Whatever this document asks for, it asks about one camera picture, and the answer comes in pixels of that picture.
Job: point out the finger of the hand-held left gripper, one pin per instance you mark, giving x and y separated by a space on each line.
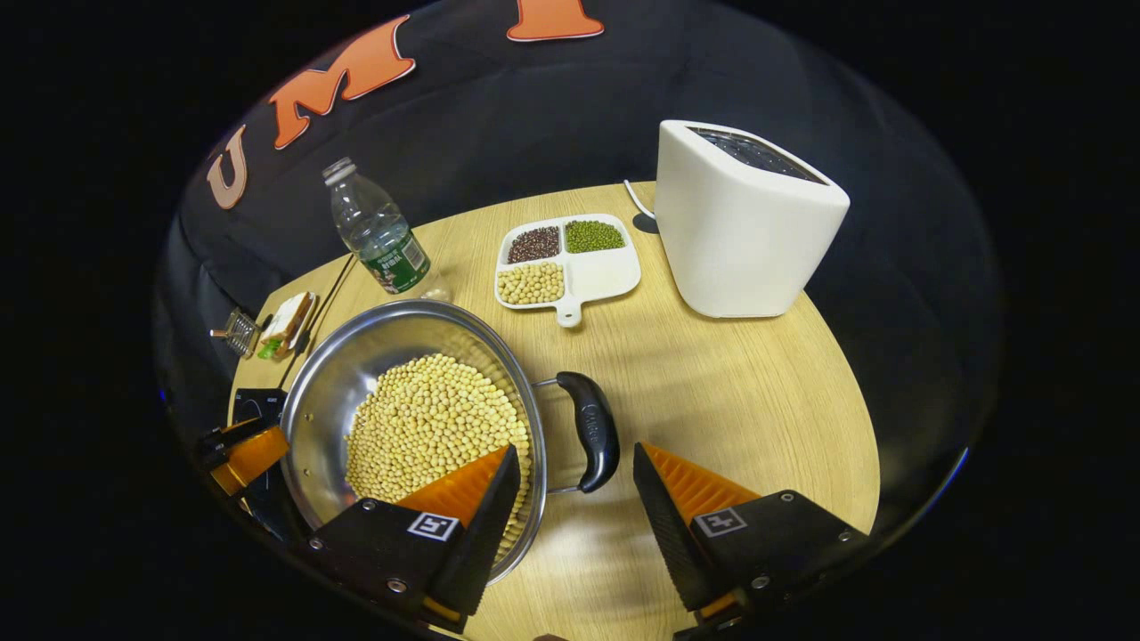
254 456

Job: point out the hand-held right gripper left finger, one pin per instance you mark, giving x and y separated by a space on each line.
481 534

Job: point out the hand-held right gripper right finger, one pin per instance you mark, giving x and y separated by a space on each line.
668 534

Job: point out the black induction cooktop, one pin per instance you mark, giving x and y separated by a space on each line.
267 507

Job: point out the pile of soybeans in pot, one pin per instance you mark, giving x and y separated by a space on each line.
427 418

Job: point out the sandwich on small plate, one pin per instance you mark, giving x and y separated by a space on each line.
287 325

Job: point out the clear plastic water bottle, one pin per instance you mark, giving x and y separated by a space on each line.
383 245

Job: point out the small portion of soybeans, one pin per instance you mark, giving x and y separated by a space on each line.
531 283

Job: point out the white divided plate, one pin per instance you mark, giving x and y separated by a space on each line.
601 276

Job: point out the portion of dark red beans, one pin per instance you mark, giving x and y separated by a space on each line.
534 244

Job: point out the white toaster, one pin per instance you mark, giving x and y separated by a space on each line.
739 240

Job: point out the portion of green mung beans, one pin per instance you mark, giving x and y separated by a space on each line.
595 237

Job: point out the black backdrop cloth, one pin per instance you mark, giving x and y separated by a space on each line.
534 116

